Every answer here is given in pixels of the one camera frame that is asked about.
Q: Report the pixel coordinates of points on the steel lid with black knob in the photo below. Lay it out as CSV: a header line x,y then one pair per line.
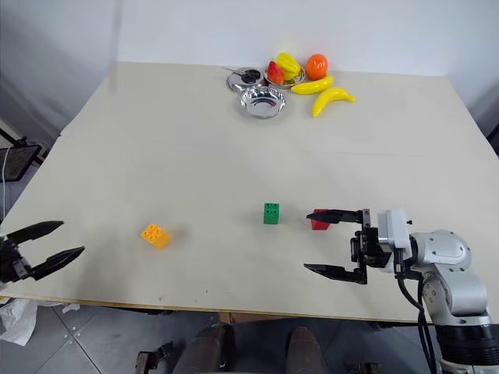
x,y
239,80

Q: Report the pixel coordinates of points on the empty steel bowl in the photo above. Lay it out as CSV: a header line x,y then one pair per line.
x,y
263,102

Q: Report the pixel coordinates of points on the red toy strawberry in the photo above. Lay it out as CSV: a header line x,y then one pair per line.
x,y
274,73

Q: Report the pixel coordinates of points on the dark rounded shape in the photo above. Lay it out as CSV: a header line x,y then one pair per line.
x,y
305,350
210,350

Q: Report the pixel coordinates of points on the red toy building block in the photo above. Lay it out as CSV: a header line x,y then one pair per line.
x,y
320,225

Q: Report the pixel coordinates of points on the black metal frame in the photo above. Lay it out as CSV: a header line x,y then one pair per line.
x,y
19,159

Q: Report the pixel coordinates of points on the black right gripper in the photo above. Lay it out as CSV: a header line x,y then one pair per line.
x,y
366,249

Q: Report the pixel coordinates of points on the green toy building block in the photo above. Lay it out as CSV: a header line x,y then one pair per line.
x,y
271,215

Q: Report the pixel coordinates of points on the orange toy building block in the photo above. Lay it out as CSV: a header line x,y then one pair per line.
x,y
156,237

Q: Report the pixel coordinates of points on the white plastic bag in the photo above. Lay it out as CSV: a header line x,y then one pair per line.
x,y
15,319

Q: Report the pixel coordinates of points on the dark metal bracket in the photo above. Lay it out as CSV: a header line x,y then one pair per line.
x,y
154,356

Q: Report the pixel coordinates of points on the yellow toy bell pepper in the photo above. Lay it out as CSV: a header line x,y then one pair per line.
x,y
288,66

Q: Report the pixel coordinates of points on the orange toy fruit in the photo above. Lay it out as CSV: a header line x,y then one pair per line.
x,y
316,66

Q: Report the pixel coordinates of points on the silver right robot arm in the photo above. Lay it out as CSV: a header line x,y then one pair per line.
x,y
460,288

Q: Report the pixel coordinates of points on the yellow toy banana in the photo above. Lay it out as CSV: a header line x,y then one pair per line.
x,y
331,99
312,85

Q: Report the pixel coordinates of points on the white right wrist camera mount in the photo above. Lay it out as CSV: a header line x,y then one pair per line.
x,y
393,230

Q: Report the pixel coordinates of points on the steel bowl holding fruit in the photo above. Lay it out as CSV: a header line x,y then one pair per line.
x,y
297,78

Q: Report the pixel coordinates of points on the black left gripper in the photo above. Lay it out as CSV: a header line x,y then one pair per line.
x,y
11,265

